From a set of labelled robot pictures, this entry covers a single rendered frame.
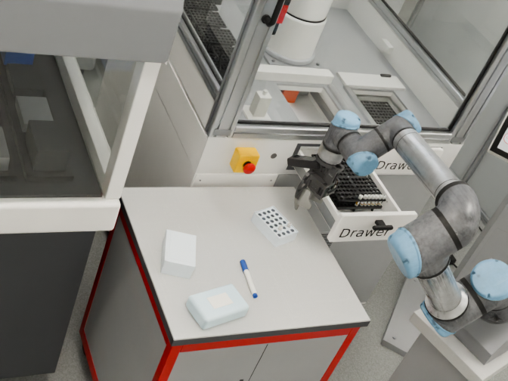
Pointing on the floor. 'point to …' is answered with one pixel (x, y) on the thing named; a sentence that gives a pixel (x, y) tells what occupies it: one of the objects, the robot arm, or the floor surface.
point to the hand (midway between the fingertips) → (299, 202)
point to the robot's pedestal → (442, 358)
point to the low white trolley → (131, 246)
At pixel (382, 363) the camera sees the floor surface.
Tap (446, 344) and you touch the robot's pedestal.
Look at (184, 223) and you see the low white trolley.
